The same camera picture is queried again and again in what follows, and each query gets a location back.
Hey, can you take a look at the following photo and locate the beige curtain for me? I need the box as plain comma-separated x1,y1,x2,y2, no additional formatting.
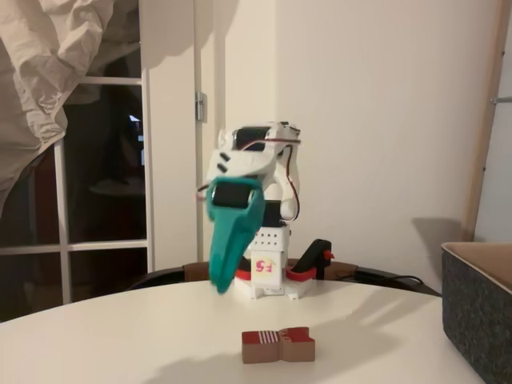
0,0,142,219

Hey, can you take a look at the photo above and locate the yellow F5 sticker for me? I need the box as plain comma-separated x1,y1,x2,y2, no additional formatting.
250,258,279,282

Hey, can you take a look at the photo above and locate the red white arm servo wire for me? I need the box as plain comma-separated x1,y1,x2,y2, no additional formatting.
262,134,304,224

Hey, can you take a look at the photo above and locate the wooden cat block red face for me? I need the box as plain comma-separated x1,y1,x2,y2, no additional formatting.
241,326,317,365

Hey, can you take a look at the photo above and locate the dark wooden chair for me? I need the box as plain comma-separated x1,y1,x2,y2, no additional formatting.
327,260,443,299
126,260,211,292

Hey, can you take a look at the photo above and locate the grey felt box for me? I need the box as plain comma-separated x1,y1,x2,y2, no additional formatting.
441,241,512,384

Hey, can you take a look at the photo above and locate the white glazed door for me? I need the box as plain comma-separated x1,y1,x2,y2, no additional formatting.
0,0,219,325

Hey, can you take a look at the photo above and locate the metal door hinge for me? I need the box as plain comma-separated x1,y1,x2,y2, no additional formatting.
194,90,209,123

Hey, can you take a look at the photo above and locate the black power cable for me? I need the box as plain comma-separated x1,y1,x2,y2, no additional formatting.
354,270,443,298

